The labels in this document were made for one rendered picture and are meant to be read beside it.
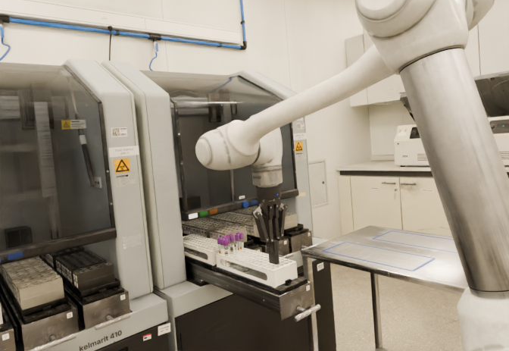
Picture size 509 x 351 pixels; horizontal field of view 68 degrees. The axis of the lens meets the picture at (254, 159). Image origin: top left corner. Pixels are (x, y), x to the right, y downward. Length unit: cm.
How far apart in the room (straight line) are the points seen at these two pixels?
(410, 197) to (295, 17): 189
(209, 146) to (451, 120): 55
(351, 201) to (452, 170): 320
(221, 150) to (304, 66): 275
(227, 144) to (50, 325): 70
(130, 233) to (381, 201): 267
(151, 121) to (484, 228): 107
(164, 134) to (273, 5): 230
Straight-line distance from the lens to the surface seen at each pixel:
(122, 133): 133
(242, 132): 93
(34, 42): 248
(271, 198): 110
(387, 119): 424
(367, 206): 372
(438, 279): 119
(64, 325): 127
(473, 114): 65
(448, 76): 65
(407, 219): 354
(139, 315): 134
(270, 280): 114
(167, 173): 140
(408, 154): 345
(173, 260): 145
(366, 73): 90
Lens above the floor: 124
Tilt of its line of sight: 3 degrees down
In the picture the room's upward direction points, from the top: 5 degrees counter-clockwise
